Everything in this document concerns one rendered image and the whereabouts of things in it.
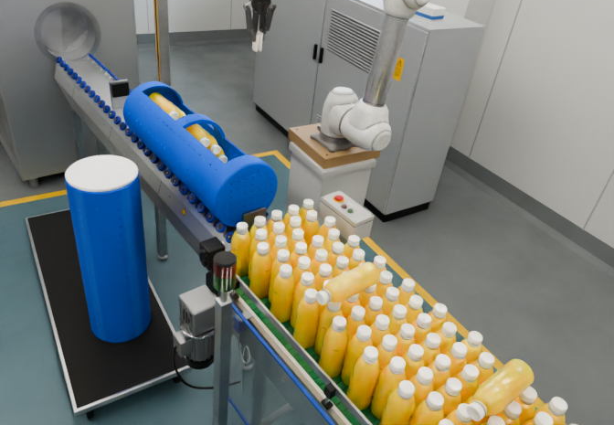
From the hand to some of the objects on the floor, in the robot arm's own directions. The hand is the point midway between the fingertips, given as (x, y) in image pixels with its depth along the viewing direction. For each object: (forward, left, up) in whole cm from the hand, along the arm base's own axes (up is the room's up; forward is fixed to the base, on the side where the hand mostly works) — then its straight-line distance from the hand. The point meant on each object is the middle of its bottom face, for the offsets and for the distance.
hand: (257, 41), depth 188 cm
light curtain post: (-12, -120, -160) cm, 200 cm away
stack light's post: (+49, +70, -160) cm, 181 cm away
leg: (+30, -173, -160) cm, 238 cm away
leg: (+12, -75, -160) cm, 177 cm away
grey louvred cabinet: (-174, -140, -159) cm, 274 cm away
